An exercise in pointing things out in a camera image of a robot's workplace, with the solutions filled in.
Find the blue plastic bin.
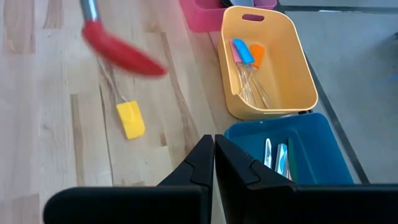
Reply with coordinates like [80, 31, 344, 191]
[223, 112, 355, 185]

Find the red silicone spoon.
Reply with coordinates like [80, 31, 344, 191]
[79, 0, 169, 78]

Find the pink plastic bin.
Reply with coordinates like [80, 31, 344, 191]
[178, 0, 278, 34]

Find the yellow spatula clear handle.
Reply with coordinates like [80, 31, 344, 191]
[95, 57, 147, 141]

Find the blue spatula clear handle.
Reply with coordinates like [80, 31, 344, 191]
[232, 37, 265, 108]

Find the orange spatula clear handle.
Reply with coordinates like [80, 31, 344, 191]
[248, 43, 272, 110]

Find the yellow plastic bin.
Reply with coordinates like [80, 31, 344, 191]
[216, 5, 319, 121]

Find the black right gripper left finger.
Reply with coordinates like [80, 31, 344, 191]
[157, 133, 216, 224]

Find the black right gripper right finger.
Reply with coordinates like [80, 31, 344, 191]
[215, 133, 297, 224]

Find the butter knife white handle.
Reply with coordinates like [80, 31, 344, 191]
[274, 142, 290, 180]

